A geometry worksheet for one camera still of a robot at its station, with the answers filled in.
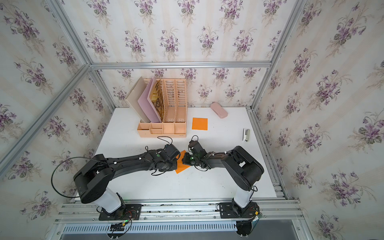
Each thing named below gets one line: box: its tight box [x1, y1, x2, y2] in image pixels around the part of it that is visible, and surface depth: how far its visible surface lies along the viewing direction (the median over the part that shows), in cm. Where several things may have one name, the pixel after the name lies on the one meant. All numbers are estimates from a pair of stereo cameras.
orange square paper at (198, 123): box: [192, 117, 208, 131], surface depth 115 cm
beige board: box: [125, 76, 151, 123], surface depth 92 cm
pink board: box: [137, 77, 162, 123], surface depth 92 cm
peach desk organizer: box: [137, 78, 187, 138], surface depth 106 cm
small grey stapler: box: [242, 128, 250, 142], surface depth 103 cm
